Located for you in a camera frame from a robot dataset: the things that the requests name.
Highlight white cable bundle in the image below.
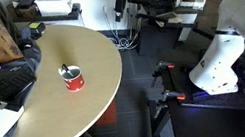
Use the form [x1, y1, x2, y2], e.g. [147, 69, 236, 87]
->
[96, 5, 145, 54]

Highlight black flat box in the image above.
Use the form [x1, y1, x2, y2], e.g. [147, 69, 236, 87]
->
[15, 0, 40, 13]

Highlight large black orange-handled clamp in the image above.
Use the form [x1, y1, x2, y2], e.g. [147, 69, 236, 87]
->
[152, 87, 188, 125]

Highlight yellow and black device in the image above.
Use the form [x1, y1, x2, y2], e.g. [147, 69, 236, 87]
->
[25, 20, 48, 42]

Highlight black keyboard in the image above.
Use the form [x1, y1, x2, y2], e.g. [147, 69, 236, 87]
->
[0, 61, 39, 106]

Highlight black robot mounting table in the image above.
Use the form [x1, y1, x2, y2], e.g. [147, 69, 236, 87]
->
[142, 39, 245, 137]

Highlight red mug with white dots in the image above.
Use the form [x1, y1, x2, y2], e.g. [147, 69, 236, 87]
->
[54, 62, 89, 95]

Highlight black cabinet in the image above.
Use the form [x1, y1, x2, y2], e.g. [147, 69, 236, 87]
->
[136, 19, 183, 63]

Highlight white printer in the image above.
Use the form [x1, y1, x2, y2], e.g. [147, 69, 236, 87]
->
[32, 0, 75, 22]

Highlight black metal equipment stand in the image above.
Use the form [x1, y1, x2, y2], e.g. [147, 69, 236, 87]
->
[122, 0, 224, 42]

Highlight small black orange-tipped clamp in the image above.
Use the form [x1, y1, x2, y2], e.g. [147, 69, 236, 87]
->
[150, 59, 177, 91]

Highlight black low shelf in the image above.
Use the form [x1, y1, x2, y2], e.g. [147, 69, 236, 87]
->
[3, 0, 84, 35]

